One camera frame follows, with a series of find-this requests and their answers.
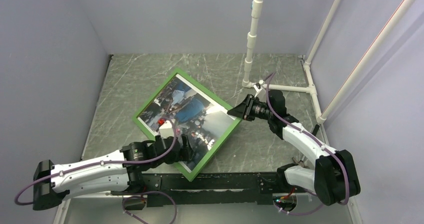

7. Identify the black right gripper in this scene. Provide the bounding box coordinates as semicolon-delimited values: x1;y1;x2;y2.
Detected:
228;94;274;122

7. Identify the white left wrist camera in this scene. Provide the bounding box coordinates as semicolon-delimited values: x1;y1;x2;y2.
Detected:
158;118;175;139

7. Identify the wooden picture frame green inlay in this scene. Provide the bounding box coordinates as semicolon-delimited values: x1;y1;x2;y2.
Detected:
132;67;243;183

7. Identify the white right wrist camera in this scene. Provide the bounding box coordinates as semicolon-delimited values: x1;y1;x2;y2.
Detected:
252;80;266;97

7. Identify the white pvc pipe stand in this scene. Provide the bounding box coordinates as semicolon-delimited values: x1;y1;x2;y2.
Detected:
247;0;424;124

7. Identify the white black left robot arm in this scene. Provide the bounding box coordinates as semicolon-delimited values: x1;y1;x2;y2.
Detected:
32;135;194;211

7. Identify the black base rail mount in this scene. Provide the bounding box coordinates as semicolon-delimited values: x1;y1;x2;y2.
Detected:
108;172;298;210

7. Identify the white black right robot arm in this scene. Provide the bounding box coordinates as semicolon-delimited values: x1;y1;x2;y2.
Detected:
227;90;361;206

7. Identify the printed photo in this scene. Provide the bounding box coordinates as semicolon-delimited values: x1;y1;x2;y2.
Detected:
137;73;238;174

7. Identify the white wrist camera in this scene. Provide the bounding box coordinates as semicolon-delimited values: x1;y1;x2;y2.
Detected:
158;118;175;139
252;80;266;97

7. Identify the black handled hammer tool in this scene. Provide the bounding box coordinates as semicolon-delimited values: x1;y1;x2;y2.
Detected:
289;123;319;166

